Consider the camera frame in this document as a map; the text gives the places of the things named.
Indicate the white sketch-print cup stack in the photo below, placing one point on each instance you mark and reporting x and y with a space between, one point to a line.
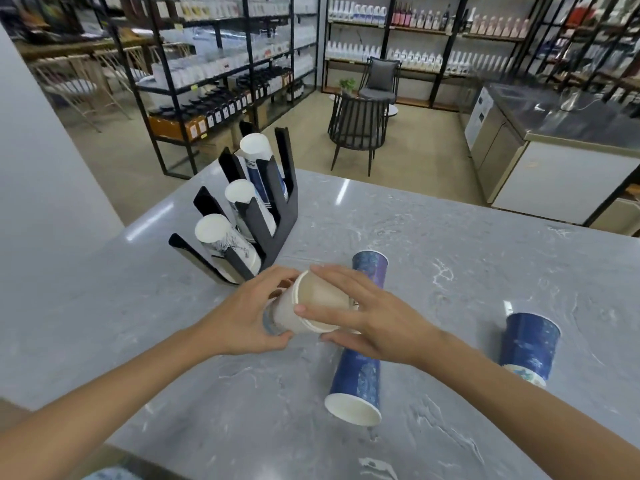
220 234

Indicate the wooden table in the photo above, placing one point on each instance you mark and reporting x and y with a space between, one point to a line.
65 47

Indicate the person's left thumb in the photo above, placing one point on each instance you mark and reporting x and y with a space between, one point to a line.
277 340

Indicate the nested blue paper cups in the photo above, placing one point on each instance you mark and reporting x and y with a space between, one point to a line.
357 377

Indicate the orange cardboard box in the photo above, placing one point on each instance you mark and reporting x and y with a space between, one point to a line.
175 128

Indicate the row of pink bottles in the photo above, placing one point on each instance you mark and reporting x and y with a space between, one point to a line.
415 17

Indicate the single blue paper cup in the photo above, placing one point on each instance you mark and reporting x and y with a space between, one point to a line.
531 344

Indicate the black shelf rack with boxes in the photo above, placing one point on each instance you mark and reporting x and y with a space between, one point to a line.
595 39

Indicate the black shelf rack with jars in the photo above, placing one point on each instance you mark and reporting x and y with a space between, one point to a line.
155 94

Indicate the small potted green plant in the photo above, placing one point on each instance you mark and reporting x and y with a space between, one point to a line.
348 85

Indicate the beige paper cup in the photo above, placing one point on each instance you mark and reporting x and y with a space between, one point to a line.
310 302

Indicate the person's right thumb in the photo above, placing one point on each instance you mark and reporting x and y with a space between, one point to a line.
337 338

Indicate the row of dark jars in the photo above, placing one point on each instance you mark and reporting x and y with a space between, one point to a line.
225 107

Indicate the black shelf rack with bottles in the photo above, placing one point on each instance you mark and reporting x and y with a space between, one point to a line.
386 24

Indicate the person's left forearm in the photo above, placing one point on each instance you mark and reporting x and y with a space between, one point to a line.
115 394

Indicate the row of white jugs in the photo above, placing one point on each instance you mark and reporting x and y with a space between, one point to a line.
415 59

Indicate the black cup holder rack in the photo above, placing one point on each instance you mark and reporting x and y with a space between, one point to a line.
272 229

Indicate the person's right forearm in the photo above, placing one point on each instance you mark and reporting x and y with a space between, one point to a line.
525 399

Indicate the white and blue cup stack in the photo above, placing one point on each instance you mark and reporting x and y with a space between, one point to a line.
256 149

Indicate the stainless steel counter unit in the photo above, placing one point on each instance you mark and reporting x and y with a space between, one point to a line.
560 184

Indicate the person's left hand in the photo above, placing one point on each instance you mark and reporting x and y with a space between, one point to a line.
240 319

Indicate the grey cushioned armchair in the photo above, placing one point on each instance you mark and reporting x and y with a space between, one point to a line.
380 74

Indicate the person's right hand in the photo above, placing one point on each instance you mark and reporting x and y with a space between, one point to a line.
390 327

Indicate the white plain cup stack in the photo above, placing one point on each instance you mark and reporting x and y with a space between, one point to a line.
240 194

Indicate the row of white bottles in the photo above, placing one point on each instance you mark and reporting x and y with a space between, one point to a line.
357 12

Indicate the black slatted metal chair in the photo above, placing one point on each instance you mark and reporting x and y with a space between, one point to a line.
357 124

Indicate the white notice sheet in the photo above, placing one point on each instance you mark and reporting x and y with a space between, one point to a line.
477 117

